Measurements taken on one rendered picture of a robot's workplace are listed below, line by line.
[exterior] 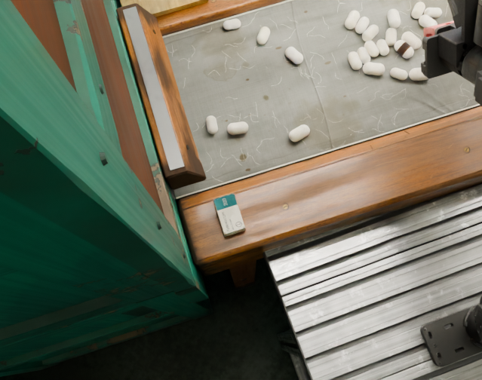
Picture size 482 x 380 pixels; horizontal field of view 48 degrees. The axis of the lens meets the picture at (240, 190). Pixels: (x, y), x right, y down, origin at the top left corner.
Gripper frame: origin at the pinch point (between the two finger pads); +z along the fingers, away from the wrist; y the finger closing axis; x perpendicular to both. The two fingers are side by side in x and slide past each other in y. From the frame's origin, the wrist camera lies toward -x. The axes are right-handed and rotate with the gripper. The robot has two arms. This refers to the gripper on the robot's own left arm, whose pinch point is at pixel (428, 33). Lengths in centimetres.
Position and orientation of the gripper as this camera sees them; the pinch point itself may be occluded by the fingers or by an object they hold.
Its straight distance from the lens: 98.0
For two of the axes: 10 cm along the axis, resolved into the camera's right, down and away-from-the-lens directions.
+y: -9.5, 3.0, -0.6
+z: -2.2, -5.2, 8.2
